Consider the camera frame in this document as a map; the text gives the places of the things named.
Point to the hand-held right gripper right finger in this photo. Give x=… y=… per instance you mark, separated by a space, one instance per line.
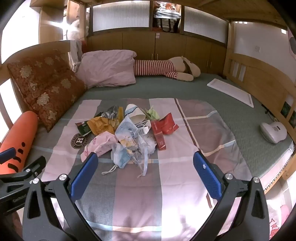
x=208 y=176

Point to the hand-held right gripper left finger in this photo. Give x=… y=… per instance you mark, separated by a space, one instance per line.
x=84 y=176

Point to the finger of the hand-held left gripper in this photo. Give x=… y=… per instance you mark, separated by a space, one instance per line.
x=32 y=166
x=7 y=154

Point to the pink tissue packet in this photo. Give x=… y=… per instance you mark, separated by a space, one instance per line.
x=99 y=143

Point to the blue face mask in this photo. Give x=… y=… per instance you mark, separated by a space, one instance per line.
x=121 y=157

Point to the dark green packet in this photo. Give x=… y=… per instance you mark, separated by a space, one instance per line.
x=83 y=128

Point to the yellow snack bag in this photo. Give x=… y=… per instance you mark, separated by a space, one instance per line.
x=99 y=125

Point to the blue white printed bag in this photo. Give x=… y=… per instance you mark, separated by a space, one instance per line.
x=128 y=134

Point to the red carton box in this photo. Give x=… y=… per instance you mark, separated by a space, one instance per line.
x=158 y=134

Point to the red snack packet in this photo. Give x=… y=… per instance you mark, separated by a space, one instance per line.
x=167 y=124

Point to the clear plastic wrap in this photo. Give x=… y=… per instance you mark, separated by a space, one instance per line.
x=148 y=143

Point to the silver chip bag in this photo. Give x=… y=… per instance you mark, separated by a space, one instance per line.
x=113 y=113

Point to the small white box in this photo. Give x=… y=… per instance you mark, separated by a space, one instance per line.
x=144 y=126

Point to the green paper wrapper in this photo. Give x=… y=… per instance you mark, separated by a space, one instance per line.
x=152 y=114

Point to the orange carrot plush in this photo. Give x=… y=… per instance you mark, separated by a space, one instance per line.
x=20 y=134

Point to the pink grey plaid sheet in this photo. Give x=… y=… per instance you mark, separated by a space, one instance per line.
x=138 y=197

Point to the brown floral cushion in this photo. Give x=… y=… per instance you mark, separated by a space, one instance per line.
x=46 y=88

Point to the white flat board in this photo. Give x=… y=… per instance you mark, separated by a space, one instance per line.
x=229 y=91

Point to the pink pillow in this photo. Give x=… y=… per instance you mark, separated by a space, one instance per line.
x=108 y=67

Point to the striped plush toy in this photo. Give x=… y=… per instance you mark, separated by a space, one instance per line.
x=155 y=67

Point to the grey hanging garment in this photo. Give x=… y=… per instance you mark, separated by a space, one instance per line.
x=75 y=53

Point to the wooden shelf unit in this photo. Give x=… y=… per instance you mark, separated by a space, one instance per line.
x=50 y=32

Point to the stack of folded cloths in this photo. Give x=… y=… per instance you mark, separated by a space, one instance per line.
x=167 y=10

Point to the wooden bed frame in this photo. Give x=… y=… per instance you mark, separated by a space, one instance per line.
x=254 y=71

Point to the wooden wall cabinet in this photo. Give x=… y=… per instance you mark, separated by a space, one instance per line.
x=173 y=46

